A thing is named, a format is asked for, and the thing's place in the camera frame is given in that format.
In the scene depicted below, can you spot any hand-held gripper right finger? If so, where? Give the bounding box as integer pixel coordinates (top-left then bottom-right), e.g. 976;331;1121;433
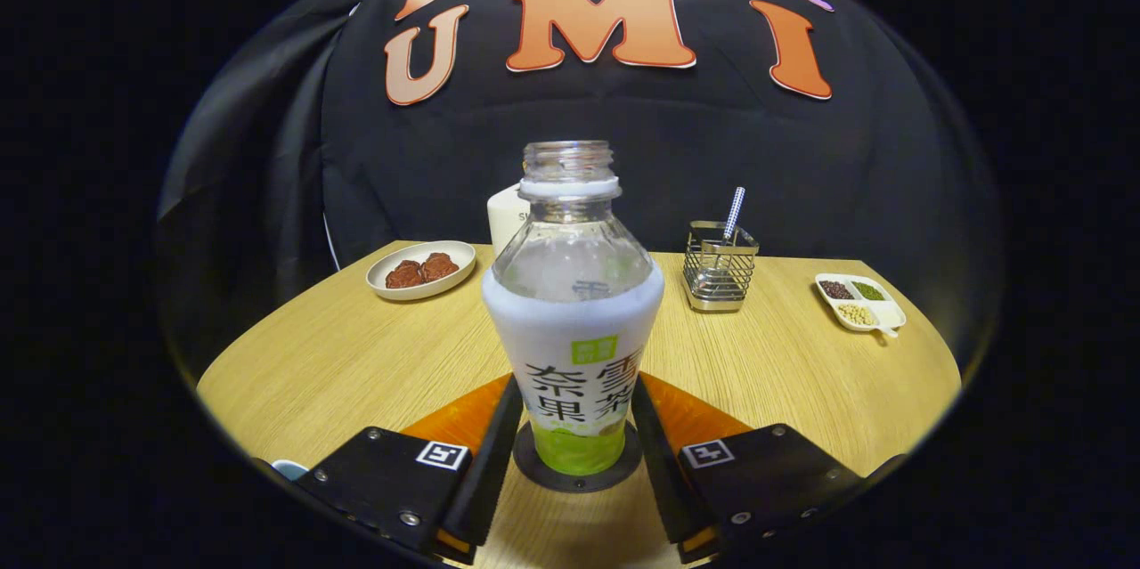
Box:
629;373;867;565

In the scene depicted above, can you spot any white divided dish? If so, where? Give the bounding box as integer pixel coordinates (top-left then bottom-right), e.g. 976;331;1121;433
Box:
815;273;908;338

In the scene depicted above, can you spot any thin white cable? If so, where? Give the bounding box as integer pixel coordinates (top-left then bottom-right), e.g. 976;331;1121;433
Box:
321;211;343;272

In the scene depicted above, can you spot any blue white striped straw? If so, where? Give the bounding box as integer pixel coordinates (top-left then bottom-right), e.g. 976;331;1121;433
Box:
721;187;747;242

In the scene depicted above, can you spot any dark brown round coaster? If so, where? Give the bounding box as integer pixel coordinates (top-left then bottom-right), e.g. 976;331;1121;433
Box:
512;420;644;493

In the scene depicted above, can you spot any clear bottle white green label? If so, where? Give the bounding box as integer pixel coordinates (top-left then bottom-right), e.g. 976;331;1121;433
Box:
482;140;665;476

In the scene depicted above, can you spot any black backdrop cloth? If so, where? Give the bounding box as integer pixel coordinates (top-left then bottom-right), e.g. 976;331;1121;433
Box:
153;0;1003;383

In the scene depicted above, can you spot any metal wire basket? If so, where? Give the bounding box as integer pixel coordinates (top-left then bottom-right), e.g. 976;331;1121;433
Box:
683;221;761;313

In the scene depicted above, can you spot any white round plate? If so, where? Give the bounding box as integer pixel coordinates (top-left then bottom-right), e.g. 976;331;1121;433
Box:
366;240;477;302

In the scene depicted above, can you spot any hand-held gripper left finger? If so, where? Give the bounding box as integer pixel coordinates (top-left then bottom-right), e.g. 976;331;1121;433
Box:
295;374;526;565

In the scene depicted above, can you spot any white toaster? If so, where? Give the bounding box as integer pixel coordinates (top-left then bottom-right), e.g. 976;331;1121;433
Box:
487;184;535;256

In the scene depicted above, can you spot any wooden table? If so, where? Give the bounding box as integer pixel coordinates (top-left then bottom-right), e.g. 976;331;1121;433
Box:
196;240;963;569

